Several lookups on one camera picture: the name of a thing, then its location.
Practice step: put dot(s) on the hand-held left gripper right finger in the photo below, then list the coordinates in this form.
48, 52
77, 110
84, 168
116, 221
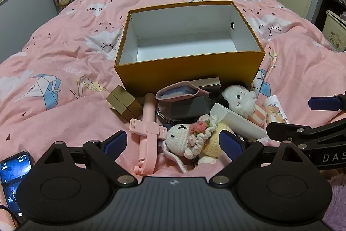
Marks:
229, 143

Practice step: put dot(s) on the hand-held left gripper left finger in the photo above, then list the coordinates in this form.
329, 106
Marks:
116, 142

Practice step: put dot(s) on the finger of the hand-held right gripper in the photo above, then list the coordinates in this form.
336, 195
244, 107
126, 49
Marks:
321, 103
281, 129

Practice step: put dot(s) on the white rectangular box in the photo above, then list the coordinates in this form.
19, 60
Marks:
238, 122

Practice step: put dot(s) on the pink phone holder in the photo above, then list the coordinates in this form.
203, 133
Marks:
148, 112

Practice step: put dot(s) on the white plush bunny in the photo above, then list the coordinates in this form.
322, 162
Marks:
240, 99

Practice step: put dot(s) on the crochet bunny doll yellow dress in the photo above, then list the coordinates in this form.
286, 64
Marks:
178, 139

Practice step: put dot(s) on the grey textured box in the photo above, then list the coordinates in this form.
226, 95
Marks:
189, 109

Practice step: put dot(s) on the dark shiny box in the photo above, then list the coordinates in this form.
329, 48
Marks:
210, 89

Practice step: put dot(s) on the pink case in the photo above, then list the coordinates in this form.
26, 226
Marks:
189, 90

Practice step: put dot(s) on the orange cardboard box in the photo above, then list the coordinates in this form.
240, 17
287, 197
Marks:
189, 68

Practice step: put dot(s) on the floral print tube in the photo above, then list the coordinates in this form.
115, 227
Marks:
274, 109

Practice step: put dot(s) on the small gold box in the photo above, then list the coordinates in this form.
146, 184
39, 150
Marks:
121, 102

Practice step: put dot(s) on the purple fluffy cloth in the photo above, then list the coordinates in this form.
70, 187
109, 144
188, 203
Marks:
338, 206

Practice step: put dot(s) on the round silver mirror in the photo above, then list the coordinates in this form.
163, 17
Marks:
162, 112

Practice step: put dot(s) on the white storage box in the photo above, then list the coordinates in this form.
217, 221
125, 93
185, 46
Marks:
335, 30

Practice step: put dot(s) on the pink printed blanket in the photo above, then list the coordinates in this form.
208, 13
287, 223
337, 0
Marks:
67, 71

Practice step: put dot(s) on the black smartphone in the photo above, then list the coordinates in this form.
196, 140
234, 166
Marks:
13, 174

